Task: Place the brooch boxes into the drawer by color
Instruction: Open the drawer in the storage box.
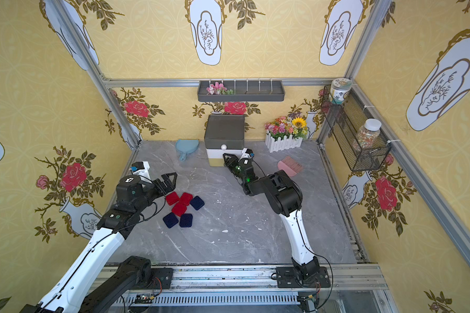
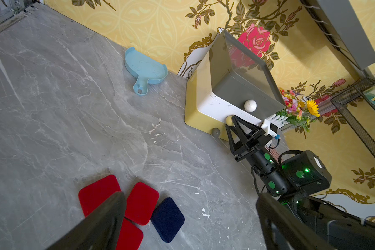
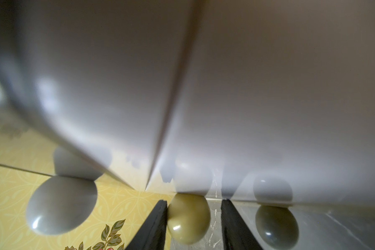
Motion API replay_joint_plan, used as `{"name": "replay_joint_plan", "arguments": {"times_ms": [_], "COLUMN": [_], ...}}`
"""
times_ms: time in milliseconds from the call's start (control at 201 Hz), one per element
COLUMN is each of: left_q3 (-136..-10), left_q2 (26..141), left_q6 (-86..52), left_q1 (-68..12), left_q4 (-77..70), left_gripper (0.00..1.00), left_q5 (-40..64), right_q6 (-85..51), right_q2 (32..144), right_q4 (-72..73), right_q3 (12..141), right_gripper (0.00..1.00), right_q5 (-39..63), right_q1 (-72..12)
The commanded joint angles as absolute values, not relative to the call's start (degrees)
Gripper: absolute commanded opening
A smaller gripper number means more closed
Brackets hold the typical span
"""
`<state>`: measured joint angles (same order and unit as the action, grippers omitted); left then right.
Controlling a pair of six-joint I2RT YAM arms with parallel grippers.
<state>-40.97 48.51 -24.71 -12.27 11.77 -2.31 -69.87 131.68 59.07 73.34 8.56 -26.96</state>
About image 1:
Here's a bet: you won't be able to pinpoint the three-drawer storage cabinet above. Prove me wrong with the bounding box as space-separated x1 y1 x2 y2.
204 114 245 167

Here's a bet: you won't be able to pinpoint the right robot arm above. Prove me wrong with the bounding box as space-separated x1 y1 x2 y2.
223 153 320 280

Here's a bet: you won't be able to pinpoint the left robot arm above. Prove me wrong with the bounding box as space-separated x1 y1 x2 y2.
22 172 178 312

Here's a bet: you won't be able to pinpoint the red brooch box left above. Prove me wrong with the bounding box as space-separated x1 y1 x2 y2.
164 192 180 206

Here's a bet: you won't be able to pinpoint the red brooch box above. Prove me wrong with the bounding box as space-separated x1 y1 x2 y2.
171 202 187 217
179 192 193 206
164 192 180 206

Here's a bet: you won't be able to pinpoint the red brooch box upper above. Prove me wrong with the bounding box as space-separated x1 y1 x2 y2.
179 192 193 206

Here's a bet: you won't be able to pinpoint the red brooch box lower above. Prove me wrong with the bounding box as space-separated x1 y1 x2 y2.
171 202 187 217

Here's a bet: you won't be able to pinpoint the navy brooch box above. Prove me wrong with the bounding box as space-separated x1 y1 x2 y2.
163 213 179 229
189 196 205 211
180 213 193 228

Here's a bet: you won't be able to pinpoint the navy brooch box bottom left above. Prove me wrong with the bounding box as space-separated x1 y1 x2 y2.
163 213 179 229

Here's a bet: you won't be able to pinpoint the navy brooch box bottom right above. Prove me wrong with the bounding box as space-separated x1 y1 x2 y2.
180 213 193 228

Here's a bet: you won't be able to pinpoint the blue dustpan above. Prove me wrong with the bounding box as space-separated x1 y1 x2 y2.
175 140 199 162

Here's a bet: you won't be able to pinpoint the flowers in white fence planter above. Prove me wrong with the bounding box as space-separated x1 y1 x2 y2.
265 116 308 153

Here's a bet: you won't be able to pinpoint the pink flowers on shelf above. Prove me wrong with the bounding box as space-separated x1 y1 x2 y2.
206 82 234 95

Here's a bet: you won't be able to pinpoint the small circuit board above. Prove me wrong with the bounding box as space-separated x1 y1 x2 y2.
133 293 155 305

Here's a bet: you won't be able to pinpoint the glass jar white lid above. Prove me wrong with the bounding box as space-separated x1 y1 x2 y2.
352 119 382 152

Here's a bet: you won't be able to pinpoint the jar with patterned lid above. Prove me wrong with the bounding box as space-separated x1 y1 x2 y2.
329 78 353 104

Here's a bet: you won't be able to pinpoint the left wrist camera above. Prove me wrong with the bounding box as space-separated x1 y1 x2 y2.
131 161 151 181

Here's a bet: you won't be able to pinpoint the grey wall shelf tray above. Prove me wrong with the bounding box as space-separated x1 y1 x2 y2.
197 79 286 103

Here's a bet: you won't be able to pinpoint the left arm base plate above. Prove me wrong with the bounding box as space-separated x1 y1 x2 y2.
147 267 174 290

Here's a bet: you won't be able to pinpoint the black wire basket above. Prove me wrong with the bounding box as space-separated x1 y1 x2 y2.
317 86 391 172

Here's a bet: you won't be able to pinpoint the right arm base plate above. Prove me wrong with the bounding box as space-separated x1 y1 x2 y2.
270 267 332 288

